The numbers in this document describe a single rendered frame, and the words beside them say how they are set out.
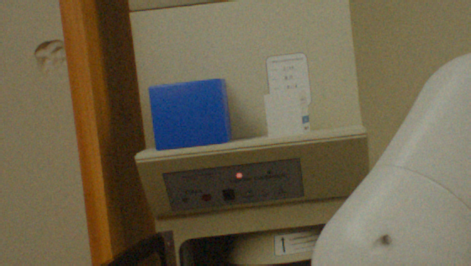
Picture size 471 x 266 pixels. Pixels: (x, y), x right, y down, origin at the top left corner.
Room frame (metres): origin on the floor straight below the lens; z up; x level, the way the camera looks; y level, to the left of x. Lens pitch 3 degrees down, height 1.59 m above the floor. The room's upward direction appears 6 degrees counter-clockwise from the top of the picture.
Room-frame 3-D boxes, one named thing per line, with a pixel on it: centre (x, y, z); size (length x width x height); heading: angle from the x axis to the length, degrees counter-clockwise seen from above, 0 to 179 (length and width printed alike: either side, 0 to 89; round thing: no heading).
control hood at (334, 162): (1.51, 0.04, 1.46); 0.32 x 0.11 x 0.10; 89
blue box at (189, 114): (1.51, 0.12, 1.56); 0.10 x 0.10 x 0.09; 89
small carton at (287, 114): (1.51, -0.01, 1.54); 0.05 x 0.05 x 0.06; 77
